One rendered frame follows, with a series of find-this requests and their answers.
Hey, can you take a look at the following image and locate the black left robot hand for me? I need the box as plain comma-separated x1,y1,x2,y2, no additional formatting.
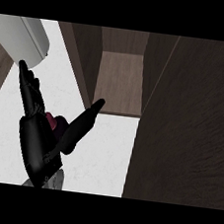
3,59,110,195

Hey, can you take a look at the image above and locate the brown wooden cabinet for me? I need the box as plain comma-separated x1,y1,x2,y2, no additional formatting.
48,20,181,123

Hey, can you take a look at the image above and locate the dark red wine bottle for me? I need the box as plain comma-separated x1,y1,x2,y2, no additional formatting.
42,111,73,143

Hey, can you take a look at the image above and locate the dark brown cabinet door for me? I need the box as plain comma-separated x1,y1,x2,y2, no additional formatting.
120,31,224,211

